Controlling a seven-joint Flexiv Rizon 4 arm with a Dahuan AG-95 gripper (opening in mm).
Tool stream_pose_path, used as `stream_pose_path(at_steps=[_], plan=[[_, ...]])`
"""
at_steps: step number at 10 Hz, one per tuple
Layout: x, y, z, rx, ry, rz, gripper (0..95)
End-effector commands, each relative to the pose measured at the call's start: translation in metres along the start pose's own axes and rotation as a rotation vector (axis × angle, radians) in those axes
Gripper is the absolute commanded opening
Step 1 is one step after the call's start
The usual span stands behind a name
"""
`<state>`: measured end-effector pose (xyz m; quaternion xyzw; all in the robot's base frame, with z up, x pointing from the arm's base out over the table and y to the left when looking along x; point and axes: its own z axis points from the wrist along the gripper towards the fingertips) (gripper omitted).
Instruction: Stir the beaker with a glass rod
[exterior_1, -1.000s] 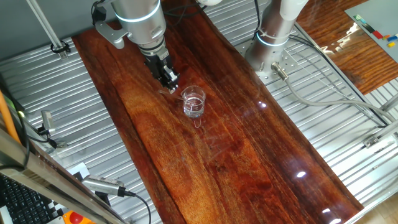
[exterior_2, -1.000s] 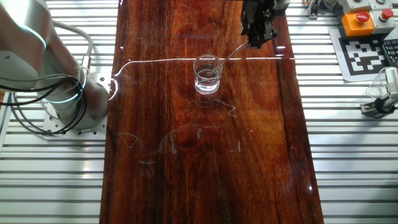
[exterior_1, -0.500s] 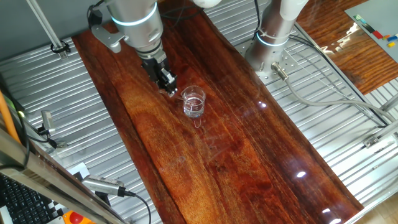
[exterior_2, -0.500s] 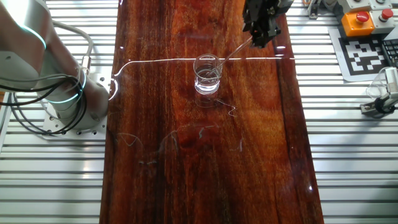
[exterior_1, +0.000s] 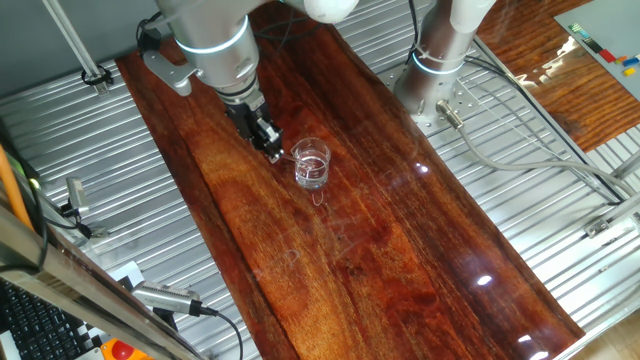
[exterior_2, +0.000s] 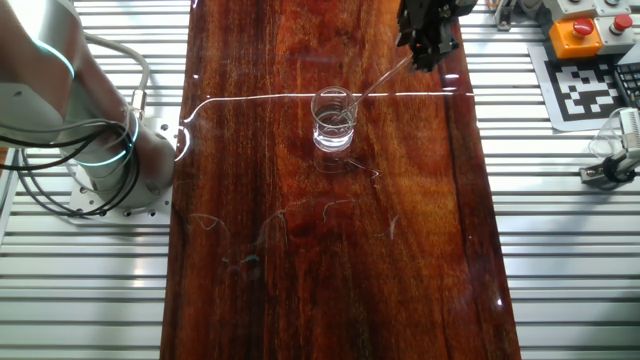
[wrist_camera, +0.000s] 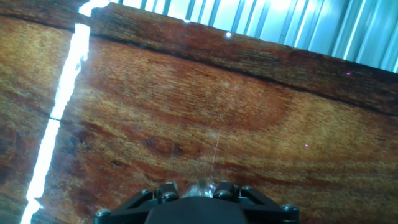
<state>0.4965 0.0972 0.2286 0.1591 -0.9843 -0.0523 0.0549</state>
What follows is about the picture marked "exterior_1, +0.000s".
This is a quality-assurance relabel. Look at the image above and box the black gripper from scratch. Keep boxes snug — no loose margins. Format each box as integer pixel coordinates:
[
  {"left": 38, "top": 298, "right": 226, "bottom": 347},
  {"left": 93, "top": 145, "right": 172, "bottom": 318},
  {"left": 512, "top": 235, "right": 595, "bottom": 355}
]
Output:
[{"left": 224, "top": 102, "right": 286, "bottom": 165}]

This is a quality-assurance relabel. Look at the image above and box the clear glass beaker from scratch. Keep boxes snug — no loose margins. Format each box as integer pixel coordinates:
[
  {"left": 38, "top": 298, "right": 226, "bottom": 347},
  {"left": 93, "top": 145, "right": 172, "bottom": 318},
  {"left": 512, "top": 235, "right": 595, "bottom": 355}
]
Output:
[{"left": 290, "top": 137, "right": 332, "bottom": 191}]

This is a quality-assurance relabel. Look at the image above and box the glossy brown wooden board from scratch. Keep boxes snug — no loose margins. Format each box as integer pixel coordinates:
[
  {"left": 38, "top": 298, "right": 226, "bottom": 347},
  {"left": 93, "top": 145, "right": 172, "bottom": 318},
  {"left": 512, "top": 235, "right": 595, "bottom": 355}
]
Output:
[{"left": 114, "top": 0, "right": 586, "bottom": 360}]

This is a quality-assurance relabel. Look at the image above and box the black white marker sheet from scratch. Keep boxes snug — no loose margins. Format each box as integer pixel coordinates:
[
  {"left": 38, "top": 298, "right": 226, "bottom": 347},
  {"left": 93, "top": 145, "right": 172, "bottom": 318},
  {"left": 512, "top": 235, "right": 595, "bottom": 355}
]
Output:
[{"left": 73, "top": 259, "right": 147, "bottom": 352}]

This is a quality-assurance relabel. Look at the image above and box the aluminium pole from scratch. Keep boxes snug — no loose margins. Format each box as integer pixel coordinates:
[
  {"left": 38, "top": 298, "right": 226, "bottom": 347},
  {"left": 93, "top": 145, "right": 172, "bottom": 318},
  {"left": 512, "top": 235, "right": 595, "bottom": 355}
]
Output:
[{"left": 42, "top": 0, "right": 110, "bottom": 97}]

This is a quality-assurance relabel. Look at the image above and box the orange emergency stop box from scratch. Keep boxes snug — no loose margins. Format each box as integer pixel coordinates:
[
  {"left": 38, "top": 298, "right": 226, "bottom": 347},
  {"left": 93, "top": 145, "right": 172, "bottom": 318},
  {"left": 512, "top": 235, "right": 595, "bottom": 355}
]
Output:
[{"left": 98, "top": 337, "right": 155, "bottom": 360}]

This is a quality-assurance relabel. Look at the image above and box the orange pole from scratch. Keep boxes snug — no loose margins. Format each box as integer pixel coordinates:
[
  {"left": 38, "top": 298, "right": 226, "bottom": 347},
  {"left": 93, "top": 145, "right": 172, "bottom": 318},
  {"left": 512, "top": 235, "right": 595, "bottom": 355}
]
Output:
[{"left": 0, "top": 143, "right": 35, "bottom": 232}]

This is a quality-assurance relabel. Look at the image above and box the black keyboard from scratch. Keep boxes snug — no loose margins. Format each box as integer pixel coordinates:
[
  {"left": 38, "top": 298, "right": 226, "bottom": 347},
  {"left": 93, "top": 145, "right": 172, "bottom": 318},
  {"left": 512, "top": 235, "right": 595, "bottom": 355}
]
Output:
[{"left": 0, "top": 278, "right": 99, "bottom": 360}]

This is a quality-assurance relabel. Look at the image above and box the wood grain side table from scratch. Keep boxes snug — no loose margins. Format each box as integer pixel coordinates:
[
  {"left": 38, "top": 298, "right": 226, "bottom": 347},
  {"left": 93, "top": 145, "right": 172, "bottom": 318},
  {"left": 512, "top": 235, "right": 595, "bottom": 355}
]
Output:
[{"left": 474, "top": 0, "right": 640, "bottom": 154}]

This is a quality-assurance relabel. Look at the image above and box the aluminium profile bar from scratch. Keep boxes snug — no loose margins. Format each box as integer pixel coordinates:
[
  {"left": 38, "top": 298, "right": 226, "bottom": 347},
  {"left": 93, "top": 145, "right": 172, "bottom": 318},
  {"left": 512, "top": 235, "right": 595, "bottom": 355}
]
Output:
[
  {"left": 597, "top": 192, "right": 640, "bottom": 226},
  {"left": 607, "top": 148, "right": 640, "bottom": 181}
]

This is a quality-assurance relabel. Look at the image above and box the grey board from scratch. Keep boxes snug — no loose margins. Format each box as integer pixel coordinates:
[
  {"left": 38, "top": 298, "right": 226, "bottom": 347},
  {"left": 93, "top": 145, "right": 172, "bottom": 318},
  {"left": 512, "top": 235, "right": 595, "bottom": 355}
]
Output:
[{"left": 553, "top": 0, "right": 640, "bottom": 102}]

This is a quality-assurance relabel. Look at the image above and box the black wrist camera unit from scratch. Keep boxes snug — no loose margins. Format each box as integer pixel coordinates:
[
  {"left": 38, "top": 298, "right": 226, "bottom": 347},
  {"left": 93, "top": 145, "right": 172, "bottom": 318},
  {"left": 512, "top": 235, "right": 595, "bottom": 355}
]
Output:
[{"left": 135, "top": 10, "right": 165, "bottom": 57}]

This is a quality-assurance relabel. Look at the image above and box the black camera cable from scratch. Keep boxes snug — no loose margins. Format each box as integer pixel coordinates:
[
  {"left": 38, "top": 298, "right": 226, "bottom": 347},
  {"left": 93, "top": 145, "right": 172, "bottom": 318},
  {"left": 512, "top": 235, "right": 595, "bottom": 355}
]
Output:
[{"left": 192, "top": 301, "right": 245, "bottom": 360}]

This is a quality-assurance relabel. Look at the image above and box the grey cable with metal connector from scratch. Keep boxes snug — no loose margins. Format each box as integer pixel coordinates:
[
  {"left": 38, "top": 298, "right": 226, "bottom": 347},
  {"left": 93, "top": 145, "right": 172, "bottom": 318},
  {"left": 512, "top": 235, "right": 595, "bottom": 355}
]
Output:
[{"left": 434, "top": 98, "right": 640, "bottom": 199}]

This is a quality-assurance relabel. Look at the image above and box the thin black cable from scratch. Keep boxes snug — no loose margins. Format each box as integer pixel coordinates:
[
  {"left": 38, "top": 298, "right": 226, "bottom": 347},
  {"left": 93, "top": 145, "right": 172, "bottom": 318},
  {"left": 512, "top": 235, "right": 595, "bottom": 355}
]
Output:
[
  {"left": 0, "top": 177, "right": 50, "bottom": 275},
  {"left": 406, "top": 0, "right": 422, "bottom": 66}
]

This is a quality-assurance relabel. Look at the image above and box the silver depth camera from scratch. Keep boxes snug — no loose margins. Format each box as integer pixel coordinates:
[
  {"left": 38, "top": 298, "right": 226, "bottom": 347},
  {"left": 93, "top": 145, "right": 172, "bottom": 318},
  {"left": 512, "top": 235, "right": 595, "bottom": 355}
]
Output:
[
  {"left": 130, "top": 280, "right": 204, "bottom": 317},
  {"left": 65, "top": 176, "right": 90, "bottom": 211}
]

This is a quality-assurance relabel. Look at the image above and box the silver camera mount bracket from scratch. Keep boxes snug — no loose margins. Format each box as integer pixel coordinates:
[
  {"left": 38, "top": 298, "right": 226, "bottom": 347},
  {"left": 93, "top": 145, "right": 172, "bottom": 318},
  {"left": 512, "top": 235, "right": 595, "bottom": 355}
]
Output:
[{"left": 58, "top": 202, "right": 110, "bottom": 240}]

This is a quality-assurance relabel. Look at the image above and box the black clamp ring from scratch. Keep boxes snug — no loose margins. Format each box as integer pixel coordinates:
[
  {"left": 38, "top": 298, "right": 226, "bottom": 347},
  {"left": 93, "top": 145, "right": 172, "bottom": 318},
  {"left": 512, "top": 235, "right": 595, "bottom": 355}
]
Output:
[{"left": 80, "top": 63, "right": 115, "bottom": 87}]

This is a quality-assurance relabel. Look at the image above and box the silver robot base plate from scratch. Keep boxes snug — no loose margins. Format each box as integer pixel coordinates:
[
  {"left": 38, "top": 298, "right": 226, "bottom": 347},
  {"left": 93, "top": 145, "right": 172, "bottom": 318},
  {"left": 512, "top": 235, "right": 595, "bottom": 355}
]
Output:
[{"left": 384, "top": 59, "right": 484, "bottom": 139}]

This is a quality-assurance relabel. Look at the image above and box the black camera stand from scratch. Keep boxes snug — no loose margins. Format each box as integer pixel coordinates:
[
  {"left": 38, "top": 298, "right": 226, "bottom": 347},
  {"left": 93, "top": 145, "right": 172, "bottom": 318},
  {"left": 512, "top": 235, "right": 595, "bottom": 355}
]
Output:
[{"left": 151, "top": 307, "right": 180, "bottom": 332}]

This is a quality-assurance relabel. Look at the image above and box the polished steel frame rail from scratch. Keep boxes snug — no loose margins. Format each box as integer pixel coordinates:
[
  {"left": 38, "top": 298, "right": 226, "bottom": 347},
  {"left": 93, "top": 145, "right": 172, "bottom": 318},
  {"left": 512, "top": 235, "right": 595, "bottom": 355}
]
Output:
[{"left": 0, "top": 202, "right": 209, "bottom": 360}]

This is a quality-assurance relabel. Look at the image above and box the silver corner bracket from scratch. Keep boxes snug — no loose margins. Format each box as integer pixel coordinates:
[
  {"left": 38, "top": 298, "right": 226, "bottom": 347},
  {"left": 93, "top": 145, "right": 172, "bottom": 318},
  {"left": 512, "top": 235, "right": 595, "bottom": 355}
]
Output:
[{"left": 583, "top": 216, "right": 612, "bottom": 240}]

